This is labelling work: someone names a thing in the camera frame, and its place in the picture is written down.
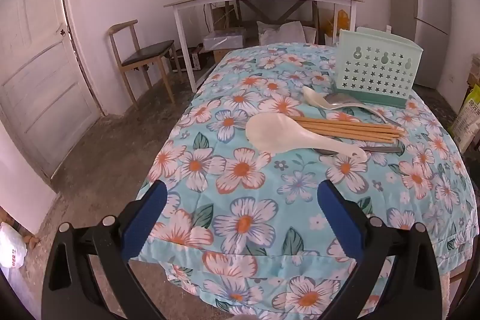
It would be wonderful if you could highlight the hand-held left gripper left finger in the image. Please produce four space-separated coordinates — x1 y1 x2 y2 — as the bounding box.
42 179 168 320

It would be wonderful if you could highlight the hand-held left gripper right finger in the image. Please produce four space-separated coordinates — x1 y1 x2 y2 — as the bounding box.
317 179 439 320

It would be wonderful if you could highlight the bundle of wooden chopsticks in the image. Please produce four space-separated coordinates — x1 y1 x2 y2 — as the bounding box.
288 115 406 141

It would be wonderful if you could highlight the white rice paddle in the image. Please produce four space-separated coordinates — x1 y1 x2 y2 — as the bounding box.
245 112 367 161

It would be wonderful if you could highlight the white ceramic spoon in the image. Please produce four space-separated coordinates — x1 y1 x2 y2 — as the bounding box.
302 85 391 125

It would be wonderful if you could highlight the teal perforated utensil holder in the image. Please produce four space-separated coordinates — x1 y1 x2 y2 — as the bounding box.
335 29 424 109

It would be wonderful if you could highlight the floral light blue blanket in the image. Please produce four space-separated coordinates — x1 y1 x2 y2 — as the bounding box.
136 43 477 317

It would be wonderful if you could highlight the white plastic bag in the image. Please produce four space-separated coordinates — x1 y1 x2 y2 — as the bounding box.
0 223 28 269

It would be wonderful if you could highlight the yellow-green printed bag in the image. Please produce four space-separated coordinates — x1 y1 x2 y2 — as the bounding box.
451 84 480 153

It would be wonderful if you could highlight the small black appliance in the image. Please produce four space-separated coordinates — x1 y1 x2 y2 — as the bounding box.
175 46 205 72

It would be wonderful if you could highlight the wooden chair with black seat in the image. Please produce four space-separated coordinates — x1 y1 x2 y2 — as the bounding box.
109 20 183 105

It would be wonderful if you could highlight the white panel door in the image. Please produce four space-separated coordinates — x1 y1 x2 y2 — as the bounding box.
0 0 105 179

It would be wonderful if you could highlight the plastic-wrapped box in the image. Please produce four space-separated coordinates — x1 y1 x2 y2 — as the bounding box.
203 28 247 53

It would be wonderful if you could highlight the white sack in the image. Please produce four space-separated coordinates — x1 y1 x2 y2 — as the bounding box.
257 21 319 45

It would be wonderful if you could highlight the yellow plastic bag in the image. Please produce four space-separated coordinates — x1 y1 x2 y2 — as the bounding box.
325 9 350 36

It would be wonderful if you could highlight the grey refrigerator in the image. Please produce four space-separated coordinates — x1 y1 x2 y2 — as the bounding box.
388 0 452 90

